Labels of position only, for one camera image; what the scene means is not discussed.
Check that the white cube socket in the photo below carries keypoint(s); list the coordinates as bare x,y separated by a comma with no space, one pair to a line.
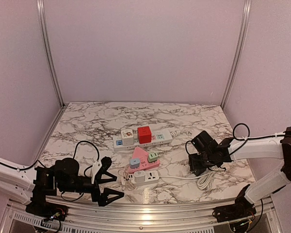
127,137

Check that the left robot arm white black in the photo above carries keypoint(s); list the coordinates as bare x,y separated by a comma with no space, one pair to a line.
31,185

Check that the white charger plug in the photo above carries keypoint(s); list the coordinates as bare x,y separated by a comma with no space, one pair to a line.
139,176

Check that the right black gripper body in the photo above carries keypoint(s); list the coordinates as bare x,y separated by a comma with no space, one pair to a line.
203,162

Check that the red cube socket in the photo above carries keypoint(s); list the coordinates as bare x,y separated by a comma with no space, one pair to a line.
144,134

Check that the left aluminium frame post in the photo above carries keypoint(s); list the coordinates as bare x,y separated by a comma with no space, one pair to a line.
47,48

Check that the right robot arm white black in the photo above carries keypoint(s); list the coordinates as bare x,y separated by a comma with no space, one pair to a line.
278,146

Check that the dark green charger plug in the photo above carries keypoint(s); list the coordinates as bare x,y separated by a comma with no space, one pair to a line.
198,172

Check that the green plug adapter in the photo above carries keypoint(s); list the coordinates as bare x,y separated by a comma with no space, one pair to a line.
152,157

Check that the aluminium front rail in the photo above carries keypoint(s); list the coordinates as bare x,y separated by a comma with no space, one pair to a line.
87,217

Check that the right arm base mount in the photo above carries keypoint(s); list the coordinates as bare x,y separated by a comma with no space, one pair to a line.
239,217

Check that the right aluminium frame post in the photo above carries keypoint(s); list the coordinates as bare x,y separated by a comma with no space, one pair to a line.
238,52

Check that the long white colourful power strip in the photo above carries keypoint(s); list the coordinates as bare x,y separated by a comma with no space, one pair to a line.
158,138

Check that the light blue charger plug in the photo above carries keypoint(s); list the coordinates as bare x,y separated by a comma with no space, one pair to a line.
134,163

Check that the pink triangular power socket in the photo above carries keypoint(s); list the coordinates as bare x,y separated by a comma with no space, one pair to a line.
144,164

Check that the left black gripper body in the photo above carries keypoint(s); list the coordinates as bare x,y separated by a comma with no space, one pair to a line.
95,194

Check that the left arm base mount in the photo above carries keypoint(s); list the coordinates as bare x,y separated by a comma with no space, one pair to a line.
50,212

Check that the aluminium frame post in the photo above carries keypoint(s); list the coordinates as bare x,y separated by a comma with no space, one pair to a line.
47,48
238,52

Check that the white power strip with USB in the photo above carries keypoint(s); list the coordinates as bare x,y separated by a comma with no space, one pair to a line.
151,177

